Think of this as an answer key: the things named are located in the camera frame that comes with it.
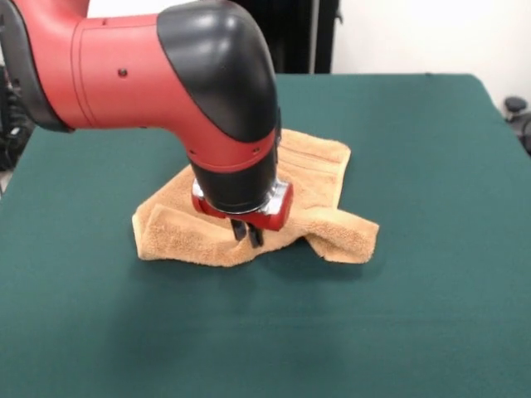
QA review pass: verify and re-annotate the dark green table cloth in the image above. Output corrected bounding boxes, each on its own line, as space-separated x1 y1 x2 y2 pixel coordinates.
0 73 531 398

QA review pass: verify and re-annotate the tan terry towel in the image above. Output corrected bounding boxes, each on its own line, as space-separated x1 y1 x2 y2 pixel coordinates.
132 128 381 269

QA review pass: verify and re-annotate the black equipment and cable pile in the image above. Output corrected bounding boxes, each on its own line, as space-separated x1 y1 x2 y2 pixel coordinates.
0 64 34 173

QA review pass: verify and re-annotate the black stand column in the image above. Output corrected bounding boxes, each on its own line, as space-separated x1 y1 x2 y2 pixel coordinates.
244 0 345 75

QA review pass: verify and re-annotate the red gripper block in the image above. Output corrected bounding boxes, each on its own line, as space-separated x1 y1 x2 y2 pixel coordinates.
191 182 295 249

